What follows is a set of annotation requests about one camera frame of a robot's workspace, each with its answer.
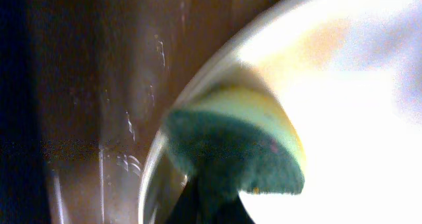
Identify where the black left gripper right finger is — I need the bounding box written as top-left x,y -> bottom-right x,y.
216,196 -> 255,224

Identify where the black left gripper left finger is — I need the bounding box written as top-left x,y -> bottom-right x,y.
165,177 -> 200,224

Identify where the cream white plate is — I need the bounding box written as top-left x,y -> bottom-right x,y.
138,0 -> 422,224

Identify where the brown translucent serving tray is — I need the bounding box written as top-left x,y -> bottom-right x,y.
35,0 -> 279,223

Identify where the green and yellow sponge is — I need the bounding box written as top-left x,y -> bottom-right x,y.
163,87 -> 306,199

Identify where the black rectangular sponge tray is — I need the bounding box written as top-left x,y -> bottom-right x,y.
1,0 -> 51,223

